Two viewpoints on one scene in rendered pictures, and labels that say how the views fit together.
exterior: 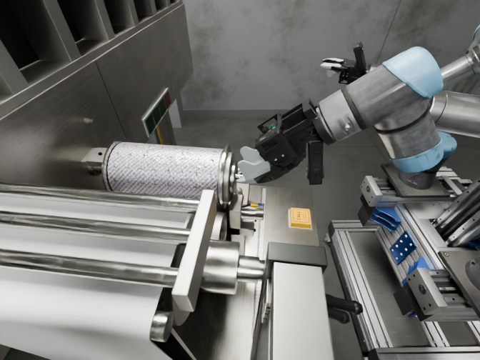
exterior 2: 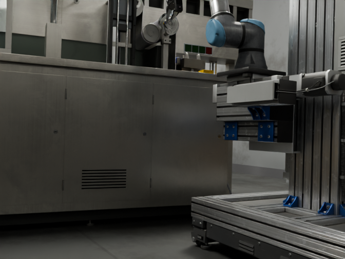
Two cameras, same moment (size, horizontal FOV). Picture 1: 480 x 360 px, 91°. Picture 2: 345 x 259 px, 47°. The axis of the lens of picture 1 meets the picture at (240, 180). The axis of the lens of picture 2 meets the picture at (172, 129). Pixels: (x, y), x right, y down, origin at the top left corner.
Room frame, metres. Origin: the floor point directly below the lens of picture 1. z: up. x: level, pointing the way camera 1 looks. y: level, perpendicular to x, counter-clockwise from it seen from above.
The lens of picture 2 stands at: (-0.87, -2.23, 0.53)
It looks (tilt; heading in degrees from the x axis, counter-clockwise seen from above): 1 degrees up; 60
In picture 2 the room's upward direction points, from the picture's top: 2 degrees clockwise
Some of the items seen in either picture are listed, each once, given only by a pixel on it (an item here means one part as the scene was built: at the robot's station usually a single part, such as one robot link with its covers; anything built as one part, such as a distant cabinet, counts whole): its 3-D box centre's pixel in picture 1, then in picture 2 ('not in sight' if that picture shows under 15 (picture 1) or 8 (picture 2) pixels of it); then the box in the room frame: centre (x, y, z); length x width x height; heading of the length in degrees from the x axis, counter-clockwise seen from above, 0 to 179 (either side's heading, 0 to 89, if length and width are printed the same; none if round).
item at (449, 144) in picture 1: (433, 150); not in sight; (0.83, -0.85, 0.98); 0.13 x 0.12 x 0.14; 155
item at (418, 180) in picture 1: (419, 171); not in sight; (0.83, -0.85, 0.87); 0.15 x 0.15 x 0.10
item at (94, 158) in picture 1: (98, 156); not in sight; (0.42, 0.32, 1.28); 0.06 x 0.05 x 0.02; 84
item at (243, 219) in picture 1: (243, 238); (165, 52); (0.35, -0.01, 1.05); 0.06 x 0.05 x 0.31; 84
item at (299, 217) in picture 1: (300, 217); (205, 72); (0.52, -0.22, 0.91); 0.07 x 0.07 x 0.02; 84
